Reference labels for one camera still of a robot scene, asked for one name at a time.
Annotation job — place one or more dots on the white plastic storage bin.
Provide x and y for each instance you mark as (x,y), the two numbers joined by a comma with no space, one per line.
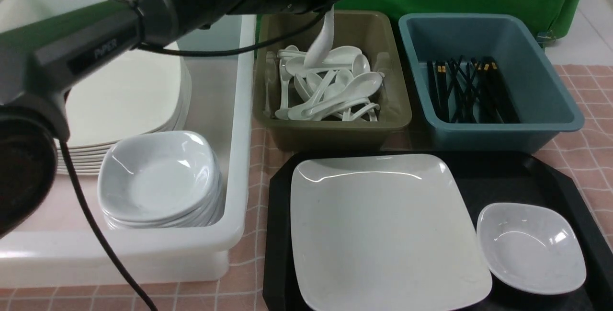
(56,247)

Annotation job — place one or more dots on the black serving tray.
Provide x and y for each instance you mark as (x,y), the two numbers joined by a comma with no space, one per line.
(483,177)

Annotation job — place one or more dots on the small white bowl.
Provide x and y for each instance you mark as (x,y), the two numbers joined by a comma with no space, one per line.
(531,248)

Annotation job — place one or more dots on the olive plastic spoon bin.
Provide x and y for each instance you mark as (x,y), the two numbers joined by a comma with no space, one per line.
(371,32)

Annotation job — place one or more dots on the pile of white soup spoons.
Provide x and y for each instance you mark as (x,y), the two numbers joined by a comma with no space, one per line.
(276,70)

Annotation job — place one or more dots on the blue plastic chopstick bin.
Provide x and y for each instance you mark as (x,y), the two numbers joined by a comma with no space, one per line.
(544,104)

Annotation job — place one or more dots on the top stacked white square plate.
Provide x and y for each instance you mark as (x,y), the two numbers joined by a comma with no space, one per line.
(124,100)

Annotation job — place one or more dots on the white ceramic soup spoon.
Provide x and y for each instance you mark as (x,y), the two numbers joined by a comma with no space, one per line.
(322,45)

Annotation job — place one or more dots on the pile of black chopsticks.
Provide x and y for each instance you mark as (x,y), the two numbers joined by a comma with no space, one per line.
(470,92)

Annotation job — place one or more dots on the top stacked white bowl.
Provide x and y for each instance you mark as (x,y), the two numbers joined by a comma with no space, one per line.
(158,177)

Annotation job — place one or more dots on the white square rice plate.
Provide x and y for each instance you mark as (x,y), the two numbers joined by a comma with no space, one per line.
(384,233)

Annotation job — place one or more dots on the stack of white bowls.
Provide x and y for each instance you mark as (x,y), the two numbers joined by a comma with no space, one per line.
(203,216)

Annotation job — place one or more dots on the stack of white square plates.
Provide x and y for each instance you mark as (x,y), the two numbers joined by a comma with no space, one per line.
(81,157)

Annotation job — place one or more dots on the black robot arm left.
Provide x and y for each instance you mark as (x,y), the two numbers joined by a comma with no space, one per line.
(41,62)

